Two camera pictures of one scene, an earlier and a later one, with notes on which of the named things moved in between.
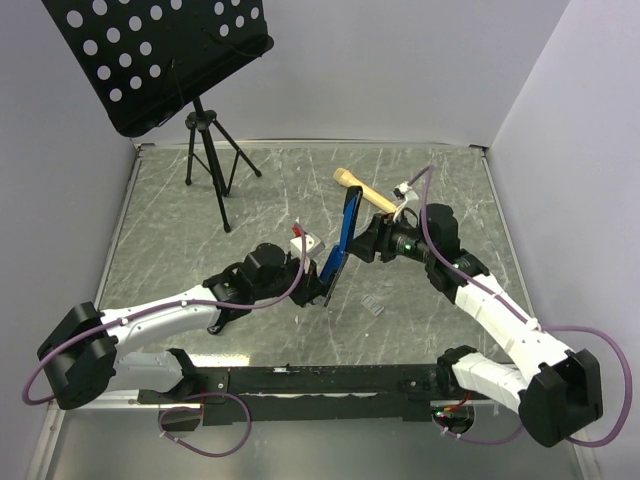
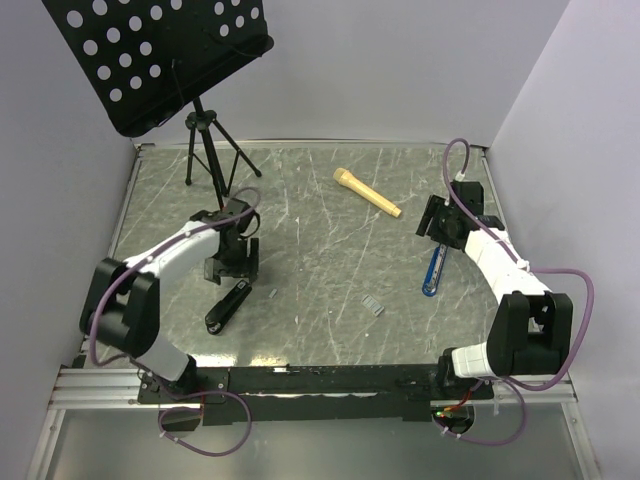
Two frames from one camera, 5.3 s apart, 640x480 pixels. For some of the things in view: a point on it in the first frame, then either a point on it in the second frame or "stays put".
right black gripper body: [398, 240] to [439, 231]
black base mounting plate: [227, 395] stays put
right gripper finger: [364, 246] to [423, 225]
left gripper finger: [315, 287] to [249, 269]
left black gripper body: [299, 295] to [229, 260]
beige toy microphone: [345, 178] stays put
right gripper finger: [373, 228] to [433, 208]
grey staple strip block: [372, 305] stays put
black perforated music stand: [148, 59] stays put
